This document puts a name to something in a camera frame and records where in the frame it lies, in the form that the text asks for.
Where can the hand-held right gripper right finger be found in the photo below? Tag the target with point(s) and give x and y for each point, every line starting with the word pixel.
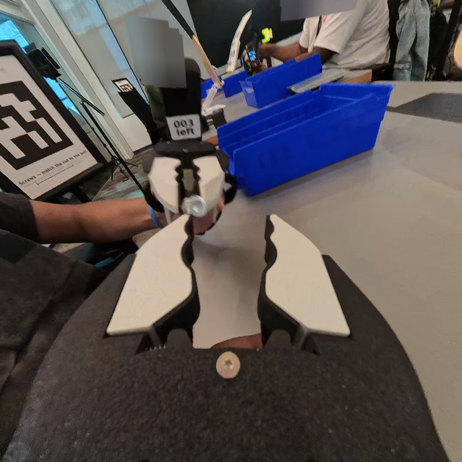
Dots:
pixel 303 285

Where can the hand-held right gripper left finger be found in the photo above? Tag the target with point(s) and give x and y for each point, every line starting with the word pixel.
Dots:
pixel 155 285

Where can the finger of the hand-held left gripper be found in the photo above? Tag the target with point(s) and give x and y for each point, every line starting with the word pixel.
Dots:
pixel 213 177
pixel 164 180

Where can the blue plastic bin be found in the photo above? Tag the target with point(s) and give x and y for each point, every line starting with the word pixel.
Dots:
pixel 231 85
pixel 281 85
pixel 306 144

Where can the person's left forearm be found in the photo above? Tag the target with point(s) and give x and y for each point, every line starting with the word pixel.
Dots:
pixel 94 220

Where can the grey desk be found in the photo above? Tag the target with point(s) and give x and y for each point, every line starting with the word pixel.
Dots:
pixel 361 216

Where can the person's left hand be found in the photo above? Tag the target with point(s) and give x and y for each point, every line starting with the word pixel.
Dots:
pixel 205 223

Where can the blue wristband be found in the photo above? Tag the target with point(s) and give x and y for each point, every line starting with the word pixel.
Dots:
pixel 155 216

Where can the small marker sign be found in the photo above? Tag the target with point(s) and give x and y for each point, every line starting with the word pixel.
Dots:
pixel 123 86

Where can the black tripod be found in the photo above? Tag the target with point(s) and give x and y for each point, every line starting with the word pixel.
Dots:
pixel 101 126

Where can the black framed marker sign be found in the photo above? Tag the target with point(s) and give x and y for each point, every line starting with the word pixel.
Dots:
pixel 43 137

